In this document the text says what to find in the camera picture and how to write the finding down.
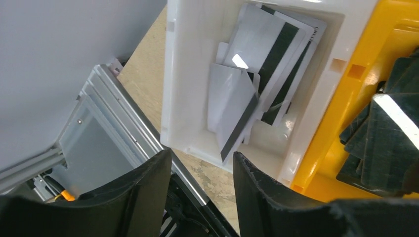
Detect white striped card top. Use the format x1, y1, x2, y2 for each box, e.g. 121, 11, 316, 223
222, 3, 314, 111

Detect black wallet in bin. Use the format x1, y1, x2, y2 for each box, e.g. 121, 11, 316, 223
336, 50, 419, 197

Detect yellow plastic bin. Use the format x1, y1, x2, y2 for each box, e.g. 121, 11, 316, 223
291, 0, 419, 202

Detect white striped card underneath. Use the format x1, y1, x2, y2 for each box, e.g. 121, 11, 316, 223
257, 5, 327, 126

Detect white striped card front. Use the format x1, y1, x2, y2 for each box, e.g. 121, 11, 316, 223
207, 64, 258, 164

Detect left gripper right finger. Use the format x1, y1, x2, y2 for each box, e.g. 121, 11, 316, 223
233, 152, 419, 237

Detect white striped card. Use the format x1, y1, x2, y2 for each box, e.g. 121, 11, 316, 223
207, 64, 258, 164
222, 3, 314, 111

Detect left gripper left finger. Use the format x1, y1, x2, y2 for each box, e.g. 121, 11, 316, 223
0, 150, 172, 237

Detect white plastic bin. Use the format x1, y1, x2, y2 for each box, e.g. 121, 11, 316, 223
161, 0, 377, 187

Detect aluminium frame rail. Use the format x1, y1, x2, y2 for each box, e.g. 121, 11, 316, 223
0, 59, 210, 207

